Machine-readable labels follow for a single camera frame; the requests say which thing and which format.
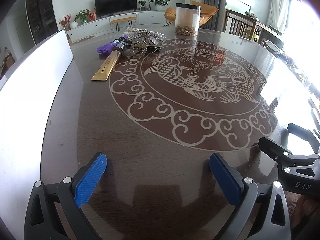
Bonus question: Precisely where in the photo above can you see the orange lounge chair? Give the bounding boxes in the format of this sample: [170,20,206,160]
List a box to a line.
[164,0,220,27]

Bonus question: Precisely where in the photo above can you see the green potted plant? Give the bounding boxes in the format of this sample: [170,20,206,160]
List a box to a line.
[149,0,170,11]

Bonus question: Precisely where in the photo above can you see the cluttered side table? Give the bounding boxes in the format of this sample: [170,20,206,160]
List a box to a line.
[257,21,320,111]

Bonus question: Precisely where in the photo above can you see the dark glass display cabinet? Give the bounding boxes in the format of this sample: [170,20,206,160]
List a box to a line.
[25,0,58,44]

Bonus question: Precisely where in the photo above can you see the wooden dining chair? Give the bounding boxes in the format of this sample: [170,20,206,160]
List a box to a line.
[223,9,259,41]

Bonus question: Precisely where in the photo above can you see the small potted plant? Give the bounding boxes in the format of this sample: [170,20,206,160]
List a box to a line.
[138,0,146,11]

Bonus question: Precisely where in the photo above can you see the black flat screen television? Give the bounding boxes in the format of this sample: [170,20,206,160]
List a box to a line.
[94,0,137,17]

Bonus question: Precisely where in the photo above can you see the clear jar with black lid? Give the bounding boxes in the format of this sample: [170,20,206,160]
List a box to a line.
[175,3,201,36]

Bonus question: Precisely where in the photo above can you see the silver glitter bow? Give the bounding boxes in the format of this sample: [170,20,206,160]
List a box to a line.
[124,27,166,45]

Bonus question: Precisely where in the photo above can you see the wooden bench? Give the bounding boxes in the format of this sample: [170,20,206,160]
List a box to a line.
[110,16,137,31]

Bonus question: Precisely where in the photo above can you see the purple toy wand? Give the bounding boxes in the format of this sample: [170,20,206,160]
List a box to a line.
[97,35,128,54]

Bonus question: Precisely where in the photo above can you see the leafy plant with red decor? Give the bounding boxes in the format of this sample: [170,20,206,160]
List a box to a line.
[75,9,97,24]

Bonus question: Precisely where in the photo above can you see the person's right hand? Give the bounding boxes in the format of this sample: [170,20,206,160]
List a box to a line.
[285,191,319,234]

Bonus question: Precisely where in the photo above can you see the bronze round hair clip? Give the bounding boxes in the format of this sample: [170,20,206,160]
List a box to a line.
[123,39,161,57]

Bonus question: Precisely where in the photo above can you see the red flowers in vase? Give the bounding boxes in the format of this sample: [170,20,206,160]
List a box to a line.
[59,14,72,31]

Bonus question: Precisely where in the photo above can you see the white tv cabinet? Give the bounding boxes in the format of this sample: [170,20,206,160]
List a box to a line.
[66,10,168,43]

